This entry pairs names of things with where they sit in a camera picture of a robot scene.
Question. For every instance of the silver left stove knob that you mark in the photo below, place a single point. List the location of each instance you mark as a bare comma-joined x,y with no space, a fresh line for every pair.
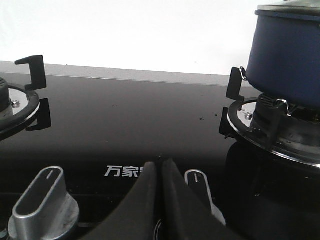
45,211

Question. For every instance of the silver right stove knob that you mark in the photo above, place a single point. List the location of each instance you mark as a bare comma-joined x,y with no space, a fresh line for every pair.
197,180

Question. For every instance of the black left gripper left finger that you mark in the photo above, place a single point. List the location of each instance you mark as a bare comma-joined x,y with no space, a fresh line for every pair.
133,217

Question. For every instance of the left burner with pot support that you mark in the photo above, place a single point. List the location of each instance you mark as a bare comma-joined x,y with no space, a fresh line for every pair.
21,108

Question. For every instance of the dark blue pot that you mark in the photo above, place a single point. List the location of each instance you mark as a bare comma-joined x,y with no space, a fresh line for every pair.
284,61

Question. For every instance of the silver stove knob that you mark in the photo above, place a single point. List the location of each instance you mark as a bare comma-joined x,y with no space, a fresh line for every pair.
197,180
45,211

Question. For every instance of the black glass gas stove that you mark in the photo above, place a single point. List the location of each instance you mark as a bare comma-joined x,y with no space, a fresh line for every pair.
103,131

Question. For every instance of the right burner with pot support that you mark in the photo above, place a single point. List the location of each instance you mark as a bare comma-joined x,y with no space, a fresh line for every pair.
272,124

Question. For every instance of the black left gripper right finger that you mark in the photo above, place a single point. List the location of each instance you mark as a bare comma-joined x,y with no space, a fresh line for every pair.
187,218

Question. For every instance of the burner with pot support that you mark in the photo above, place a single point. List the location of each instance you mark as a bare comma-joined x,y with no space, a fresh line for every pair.
272,124
21,108

